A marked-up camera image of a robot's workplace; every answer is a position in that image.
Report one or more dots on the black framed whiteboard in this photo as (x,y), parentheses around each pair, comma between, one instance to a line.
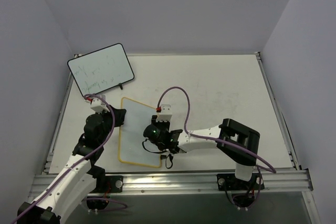
(101,70)

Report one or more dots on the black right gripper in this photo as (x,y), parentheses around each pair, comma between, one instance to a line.
(161,125)

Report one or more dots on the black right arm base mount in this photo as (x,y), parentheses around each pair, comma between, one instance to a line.
(241,194)

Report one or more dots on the yellow framed whiteboard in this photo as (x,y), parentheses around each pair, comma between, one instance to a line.
(130,150)

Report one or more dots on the aluminium right side rail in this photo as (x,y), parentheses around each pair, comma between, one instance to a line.
(280,118)

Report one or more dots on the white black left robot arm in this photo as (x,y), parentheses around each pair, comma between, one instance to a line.
(80,175)

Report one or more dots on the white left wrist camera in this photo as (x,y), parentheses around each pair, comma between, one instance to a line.
(97,105)

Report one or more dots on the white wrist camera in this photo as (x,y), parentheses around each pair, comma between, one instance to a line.
(163,113)
(97,105)

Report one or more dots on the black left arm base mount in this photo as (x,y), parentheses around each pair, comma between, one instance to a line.
(109,184)

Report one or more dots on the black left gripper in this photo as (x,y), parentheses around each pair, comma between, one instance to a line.
(117,116)

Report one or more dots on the aluminium table frame rail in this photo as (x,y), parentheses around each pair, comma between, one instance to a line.
(176,183)

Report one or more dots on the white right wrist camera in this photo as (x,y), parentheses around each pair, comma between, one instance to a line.
(163,113)

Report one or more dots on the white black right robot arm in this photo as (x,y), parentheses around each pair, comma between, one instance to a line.
(237,141)

